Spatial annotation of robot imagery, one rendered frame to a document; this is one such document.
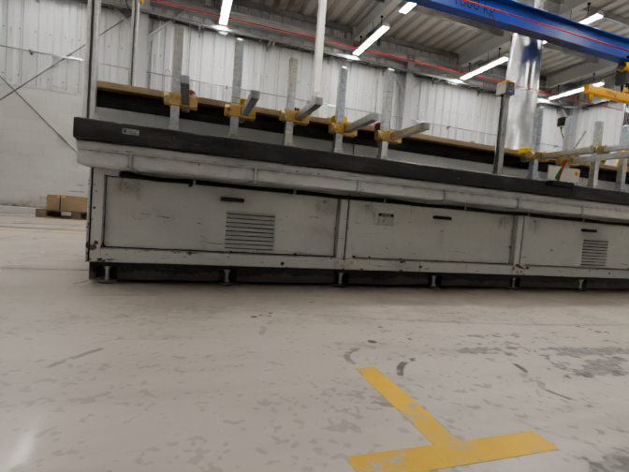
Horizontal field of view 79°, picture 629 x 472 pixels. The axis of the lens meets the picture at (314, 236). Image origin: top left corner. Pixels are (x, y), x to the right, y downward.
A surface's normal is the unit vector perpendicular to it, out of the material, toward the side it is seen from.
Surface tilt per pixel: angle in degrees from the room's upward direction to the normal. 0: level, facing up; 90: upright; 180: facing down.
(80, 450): 0
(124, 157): 90
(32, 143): 90
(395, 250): 90
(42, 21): 90
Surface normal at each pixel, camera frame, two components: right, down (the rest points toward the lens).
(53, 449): 0.07, -1.00
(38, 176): 0.32, 0.07
